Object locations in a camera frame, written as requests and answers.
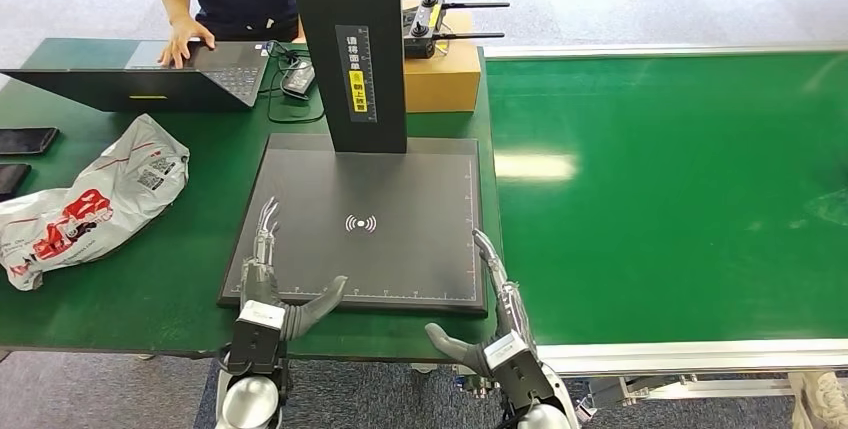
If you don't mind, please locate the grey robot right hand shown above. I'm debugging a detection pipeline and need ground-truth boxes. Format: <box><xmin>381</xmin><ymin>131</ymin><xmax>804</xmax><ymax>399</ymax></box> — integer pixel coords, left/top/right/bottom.
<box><xmin>425</xmin><ymin>228</ymin><xmax>537</xmax><ymax>380</ymax></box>

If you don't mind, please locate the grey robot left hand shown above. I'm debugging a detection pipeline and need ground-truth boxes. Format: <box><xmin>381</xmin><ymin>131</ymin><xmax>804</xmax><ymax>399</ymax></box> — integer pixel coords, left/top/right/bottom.
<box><xmin>238</xmin><ymin>197</ymin><xmax>350</xmax><ymax>342</ymax></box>

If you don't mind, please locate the white plastic package red print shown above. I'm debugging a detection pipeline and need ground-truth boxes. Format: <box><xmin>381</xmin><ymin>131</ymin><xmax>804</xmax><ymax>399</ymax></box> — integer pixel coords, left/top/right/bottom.
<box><xmin>0</xmin><ymin>113</ymin><xmax>192</xmax><ymax>293</ymax></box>

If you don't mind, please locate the black inbound scanner machine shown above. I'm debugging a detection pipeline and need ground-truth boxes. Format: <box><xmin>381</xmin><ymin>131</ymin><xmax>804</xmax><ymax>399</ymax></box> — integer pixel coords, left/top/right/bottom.
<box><xmin>218</xmin><ymin>0</ymin><xmax>490</xmax><ymax>317</ymax></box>

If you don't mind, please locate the green conveyor belt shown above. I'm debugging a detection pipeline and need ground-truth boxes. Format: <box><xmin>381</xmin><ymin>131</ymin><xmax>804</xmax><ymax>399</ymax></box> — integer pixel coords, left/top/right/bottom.
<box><xmin>483</xmin><ymin>41</ymin><xmax>848</xmax><ymax>407</ymax></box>

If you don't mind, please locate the brown cardboard box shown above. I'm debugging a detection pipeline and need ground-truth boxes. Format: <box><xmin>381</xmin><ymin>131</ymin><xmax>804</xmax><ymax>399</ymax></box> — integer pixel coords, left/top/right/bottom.
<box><xmin>401</xmin><ymin>0</ymin><xmax>484</xmax><ymax>115</ymax></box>

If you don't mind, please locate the black power adapter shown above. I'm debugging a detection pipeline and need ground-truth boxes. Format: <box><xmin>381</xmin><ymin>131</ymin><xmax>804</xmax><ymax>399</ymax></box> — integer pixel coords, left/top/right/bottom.
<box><xmin>280</xmin><ymin>59</ymin><xmax>317</xmax><ymax>102</ymax></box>

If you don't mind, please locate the black laptop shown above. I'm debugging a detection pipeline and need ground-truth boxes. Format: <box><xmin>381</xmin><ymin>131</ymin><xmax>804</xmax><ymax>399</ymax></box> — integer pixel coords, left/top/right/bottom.
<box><xmin>0</xmin><ymin>39</ymin><xmax>272</xmax><ymax>115</ymax></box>

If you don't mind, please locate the person's right hand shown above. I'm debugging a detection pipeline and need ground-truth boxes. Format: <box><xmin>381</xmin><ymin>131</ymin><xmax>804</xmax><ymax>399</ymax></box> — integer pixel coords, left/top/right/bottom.
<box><xmin>157</xmin><ymin>17</ymin><xmax>217</xmax><ymax>71</ymax></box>

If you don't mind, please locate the black phone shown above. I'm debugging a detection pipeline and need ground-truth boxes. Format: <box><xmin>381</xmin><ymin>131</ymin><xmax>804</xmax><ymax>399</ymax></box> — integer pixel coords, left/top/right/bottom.
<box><xmin>0</xmin><ymin>127</ymin><xmax>61</xmax><ymax>157</ymax></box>
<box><xmin>0</xmin><ymin>163</ymin><xmax>33</xmax><ymax>203</ymax></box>

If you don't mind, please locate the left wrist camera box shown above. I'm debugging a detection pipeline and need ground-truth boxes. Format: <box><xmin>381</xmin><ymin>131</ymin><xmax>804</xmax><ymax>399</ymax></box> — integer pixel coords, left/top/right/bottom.
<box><xmin>227</xmin><ymin>300</ymin><xmax>288</xmax><ymax>376</ymax></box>

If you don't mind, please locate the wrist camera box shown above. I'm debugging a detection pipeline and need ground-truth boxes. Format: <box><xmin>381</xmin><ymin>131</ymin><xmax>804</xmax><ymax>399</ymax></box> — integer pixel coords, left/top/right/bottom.
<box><xmin>227</xmin><ymin>300</ymin><xmax>288</xmax><ymax>376</ymax></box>
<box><xmin>483</xmin><ymin>331</ymin><xmax>556</xmax><ymax>412</ymax></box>

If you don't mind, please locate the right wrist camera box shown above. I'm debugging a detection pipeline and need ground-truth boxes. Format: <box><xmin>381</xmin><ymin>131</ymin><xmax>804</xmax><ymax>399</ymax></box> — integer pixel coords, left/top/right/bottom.
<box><xmin>483</xmin><ymin>331</ymin><xmax>556</xmax><ymax>412</ymax></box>

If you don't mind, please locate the black power cable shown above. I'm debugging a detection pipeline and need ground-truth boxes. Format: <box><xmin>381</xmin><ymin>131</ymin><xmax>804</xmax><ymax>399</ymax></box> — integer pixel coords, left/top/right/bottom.
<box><xmin>263</xmin><ymin>40</ymin><xmax>328</xmax><ymax>126</ymax></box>

